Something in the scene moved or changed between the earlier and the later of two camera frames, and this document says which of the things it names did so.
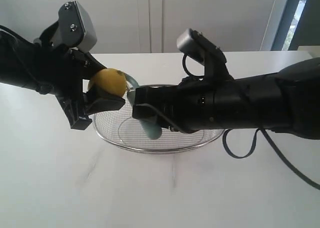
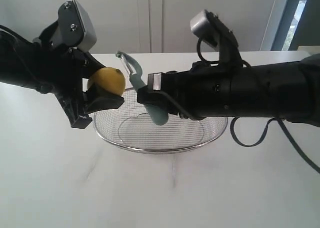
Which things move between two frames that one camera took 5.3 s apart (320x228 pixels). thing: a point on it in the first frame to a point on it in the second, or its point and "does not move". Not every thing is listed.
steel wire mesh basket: x=117 y=125 does not move
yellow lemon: x=111 y=80 does not move
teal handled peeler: x=152 y=130 to x=159 y=116
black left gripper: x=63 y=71 does not move
